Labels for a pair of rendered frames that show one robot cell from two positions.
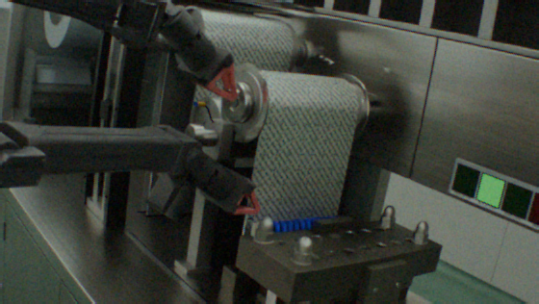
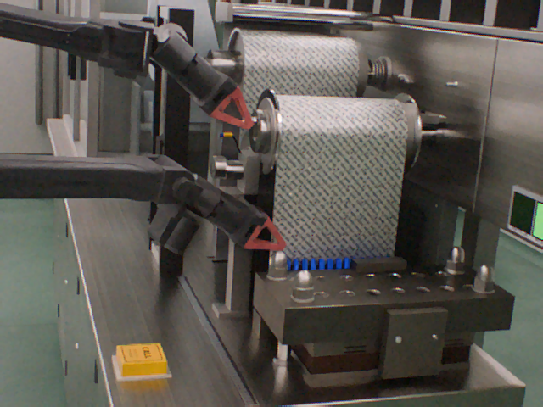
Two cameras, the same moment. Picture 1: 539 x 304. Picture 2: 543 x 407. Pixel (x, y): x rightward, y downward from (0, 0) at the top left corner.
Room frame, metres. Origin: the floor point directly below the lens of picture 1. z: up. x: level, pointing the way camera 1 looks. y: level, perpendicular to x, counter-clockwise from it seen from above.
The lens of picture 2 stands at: (-0.14, -0.45, 1.48)
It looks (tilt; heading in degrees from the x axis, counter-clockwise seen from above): 15 degrees down; 21
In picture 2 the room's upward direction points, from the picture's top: 4 degrees clockwise
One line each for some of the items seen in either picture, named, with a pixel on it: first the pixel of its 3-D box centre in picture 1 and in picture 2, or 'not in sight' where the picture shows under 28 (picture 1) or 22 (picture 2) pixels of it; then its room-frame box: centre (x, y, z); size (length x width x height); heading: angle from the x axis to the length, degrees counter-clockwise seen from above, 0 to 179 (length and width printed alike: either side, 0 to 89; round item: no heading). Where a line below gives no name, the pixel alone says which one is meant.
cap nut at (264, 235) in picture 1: (265, 229); (278, 264); (1.04, -0.02, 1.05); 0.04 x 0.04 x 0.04
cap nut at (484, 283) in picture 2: (422, 231); (484, 276); (1.17, -0.34, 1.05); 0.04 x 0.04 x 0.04
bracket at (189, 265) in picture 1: (201, 198); (234, 235); (1.15, 0.11, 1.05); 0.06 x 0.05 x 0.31; 129
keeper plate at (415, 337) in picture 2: (381, 291); (413, 342); (1.05, -0.25, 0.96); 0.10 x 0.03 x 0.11; 129
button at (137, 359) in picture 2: not in sight; (141, 359); (0.88, 0.14, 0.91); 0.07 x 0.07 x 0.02; 39
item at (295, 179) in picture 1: (299, 186); (336, 220); (1.17, -0.07, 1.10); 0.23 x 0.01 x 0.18; 129
